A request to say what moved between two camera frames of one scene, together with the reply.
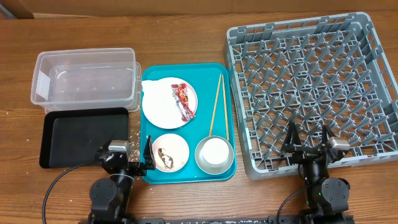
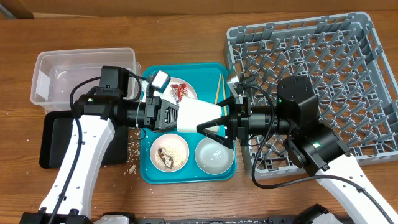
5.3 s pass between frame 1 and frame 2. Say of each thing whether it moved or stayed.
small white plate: stayed
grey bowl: stayed
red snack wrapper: stayed
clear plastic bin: stayed
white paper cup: moved
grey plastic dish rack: stayed
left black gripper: moved
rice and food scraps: moved
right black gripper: moved
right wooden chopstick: stayed
